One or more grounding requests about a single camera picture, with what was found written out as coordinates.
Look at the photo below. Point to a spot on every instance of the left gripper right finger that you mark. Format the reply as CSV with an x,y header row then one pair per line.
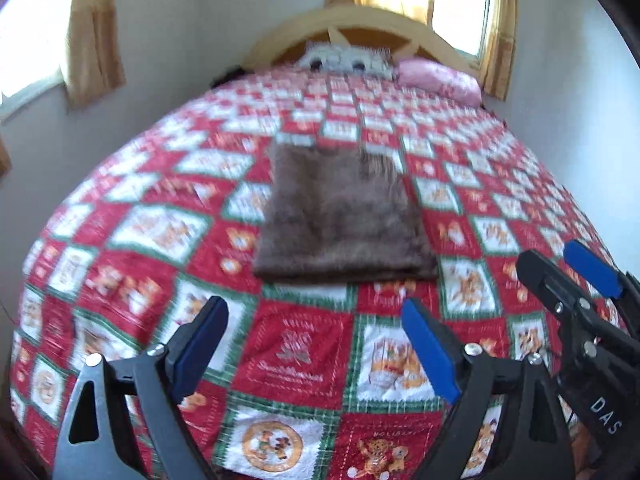
x,y
511,402

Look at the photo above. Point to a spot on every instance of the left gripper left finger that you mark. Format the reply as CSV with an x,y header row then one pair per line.
x,y
97,438

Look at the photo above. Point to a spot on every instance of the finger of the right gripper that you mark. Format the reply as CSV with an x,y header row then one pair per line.
x,y
622,288
577,315

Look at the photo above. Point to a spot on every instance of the brown knitted sweater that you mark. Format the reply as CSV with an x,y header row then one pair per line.
x,y
338,215

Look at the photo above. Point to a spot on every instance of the red white patchwork bedspread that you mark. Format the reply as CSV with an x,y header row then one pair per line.
x,y
308,382

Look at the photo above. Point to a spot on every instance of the yellow right curtain panel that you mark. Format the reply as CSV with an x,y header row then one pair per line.
x,y
499,54

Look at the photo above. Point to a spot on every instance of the pink pillow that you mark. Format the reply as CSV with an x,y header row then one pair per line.
x,y
439,79

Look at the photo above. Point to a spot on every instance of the window behind bed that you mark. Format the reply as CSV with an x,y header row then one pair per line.
x,y
463,24

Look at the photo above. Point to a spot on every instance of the white patterned pillow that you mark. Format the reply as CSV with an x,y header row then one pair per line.
x,y
333,58

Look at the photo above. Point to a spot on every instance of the beige wooden arched headboard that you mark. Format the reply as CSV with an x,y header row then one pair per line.
x,y
348,25

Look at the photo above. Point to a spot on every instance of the yellow curtain left window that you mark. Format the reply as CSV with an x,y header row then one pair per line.
x,y
93,66

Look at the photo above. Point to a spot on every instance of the black object beside bed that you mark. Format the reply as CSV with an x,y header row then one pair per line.
x,y
230,75

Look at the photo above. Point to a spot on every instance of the left side window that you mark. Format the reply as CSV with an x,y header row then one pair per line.
x,y
32,42

